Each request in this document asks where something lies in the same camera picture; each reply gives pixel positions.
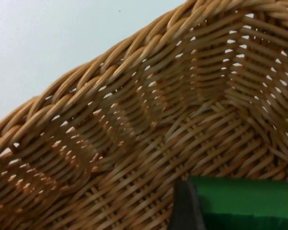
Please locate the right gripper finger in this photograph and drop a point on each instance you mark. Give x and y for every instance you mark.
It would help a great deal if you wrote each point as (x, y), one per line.
(184, 206)

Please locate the green cube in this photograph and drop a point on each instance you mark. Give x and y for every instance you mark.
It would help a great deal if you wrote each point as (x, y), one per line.
(242, 198)

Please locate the pale brown wicker basket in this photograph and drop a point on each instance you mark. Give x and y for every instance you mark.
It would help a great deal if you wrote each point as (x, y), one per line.
(139, 115)

